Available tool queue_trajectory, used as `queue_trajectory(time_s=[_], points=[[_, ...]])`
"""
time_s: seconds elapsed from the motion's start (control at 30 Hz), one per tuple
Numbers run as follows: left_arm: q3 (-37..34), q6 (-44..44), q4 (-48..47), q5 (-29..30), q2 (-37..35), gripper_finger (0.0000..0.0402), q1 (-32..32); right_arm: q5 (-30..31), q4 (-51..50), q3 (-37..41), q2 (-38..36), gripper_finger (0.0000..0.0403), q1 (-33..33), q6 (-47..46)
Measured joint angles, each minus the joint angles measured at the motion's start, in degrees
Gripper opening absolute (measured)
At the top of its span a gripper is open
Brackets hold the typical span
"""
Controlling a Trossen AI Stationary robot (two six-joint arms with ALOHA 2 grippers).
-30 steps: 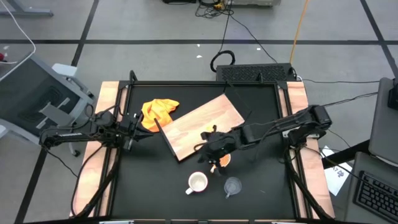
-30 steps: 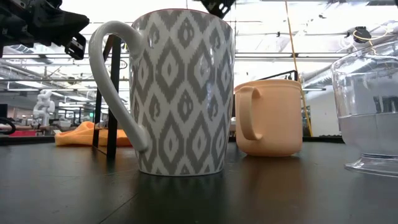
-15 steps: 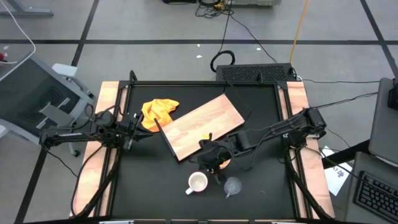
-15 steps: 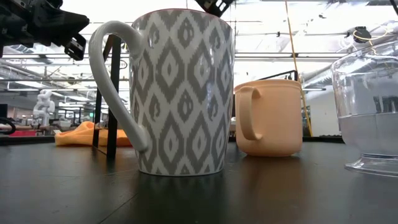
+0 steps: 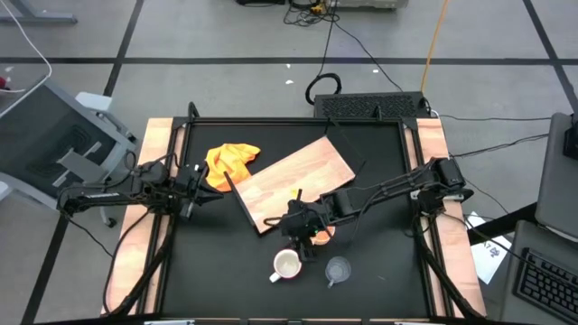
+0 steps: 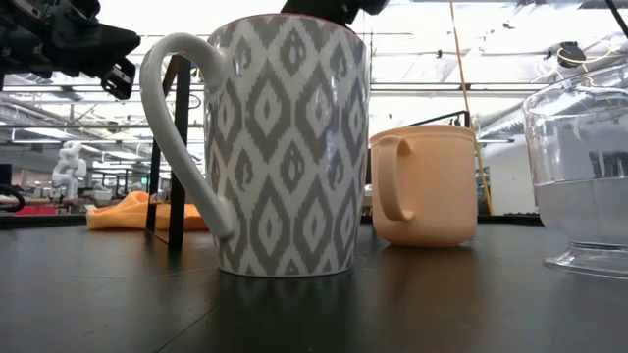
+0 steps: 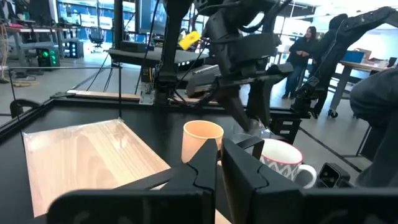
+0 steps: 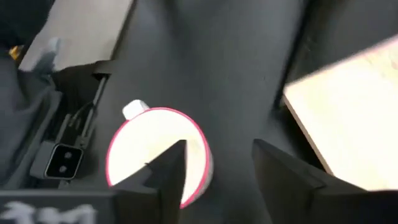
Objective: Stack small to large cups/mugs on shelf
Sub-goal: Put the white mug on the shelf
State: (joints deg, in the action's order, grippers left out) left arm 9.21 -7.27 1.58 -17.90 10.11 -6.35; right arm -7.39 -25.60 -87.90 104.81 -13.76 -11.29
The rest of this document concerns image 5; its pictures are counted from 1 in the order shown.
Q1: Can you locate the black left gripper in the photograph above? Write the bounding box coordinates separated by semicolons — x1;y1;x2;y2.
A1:
173;162;226;221

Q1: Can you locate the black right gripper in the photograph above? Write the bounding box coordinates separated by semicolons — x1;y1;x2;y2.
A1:
278;198;327;264

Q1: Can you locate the white grey patterned mug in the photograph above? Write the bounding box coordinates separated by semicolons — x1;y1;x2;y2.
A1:
269;248;303;284

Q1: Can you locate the peach plastic mug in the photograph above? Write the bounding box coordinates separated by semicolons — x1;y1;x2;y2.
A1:
311;225;337;246

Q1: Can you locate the clear glass cup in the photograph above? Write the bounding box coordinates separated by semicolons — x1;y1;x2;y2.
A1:
324;255;352;289

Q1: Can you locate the orange cloth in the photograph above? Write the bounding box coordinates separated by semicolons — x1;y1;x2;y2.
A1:
205;143;262;193

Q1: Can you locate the wooden table side board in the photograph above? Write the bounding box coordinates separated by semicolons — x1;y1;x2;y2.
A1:
404;117;488;317
101;117;186;316

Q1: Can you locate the black computer tower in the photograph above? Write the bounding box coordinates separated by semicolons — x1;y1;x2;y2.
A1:
312;91;433;119

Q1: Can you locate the grey office chair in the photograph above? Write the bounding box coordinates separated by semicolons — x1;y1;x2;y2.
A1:
0;77;139;229

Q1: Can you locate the white paper sheet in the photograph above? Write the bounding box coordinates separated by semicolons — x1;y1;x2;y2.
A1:
464;211;514;285

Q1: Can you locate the black desk leg bar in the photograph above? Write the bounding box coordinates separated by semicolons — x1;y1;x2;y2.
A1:
467;202;538;246

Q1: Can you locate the grey desk surface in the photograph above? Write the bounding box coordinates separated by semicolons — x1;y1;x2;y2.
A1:
535;112;578;240
499;219;578;325

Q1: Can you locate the black keyboard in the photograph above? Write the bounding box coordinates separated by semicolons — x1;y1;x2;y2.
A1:
514;246;578;324

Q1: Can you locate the grey metal desk foot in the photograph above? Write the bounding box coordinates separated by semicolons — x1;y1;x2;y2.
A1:
0;0;78;26

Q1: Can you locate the black desk device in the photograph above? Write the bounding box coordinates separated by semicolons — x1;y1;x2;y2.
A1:
563;115;578;160

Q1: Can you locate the wooden shelf black metal frame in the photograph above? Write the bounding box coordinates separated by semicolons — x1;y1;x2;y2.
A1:
223;120;368;236

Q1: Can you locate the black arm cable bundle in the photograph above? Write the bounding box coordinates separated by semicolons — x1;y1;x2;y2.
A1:
102;211;178;316
408;211;484;320

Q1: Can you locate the black aluminium table frame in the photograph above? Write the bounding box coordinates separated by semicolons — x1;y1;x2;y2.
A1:
135;101;487;325

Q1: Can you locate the coiled black cable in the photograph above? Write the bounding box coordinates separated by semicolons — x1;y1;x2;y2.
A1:
304;71;343;107

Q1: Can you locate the black cable tangle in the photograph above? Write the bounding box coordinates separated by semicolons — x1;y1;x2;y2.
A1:
283;0;340;27

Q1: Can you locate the black floor cable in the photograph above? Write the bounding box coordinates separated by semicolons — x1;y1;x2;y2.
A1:
449;133;550;159
331;21;405;93
435;112;552;123

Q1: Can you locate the white cable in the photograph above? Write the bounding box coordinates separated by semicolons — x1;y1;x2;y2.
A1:
0;0;53;94

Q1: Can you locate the yellow cable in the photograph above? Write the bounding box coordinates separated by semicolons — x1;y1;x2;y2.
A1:
419;0;451;94

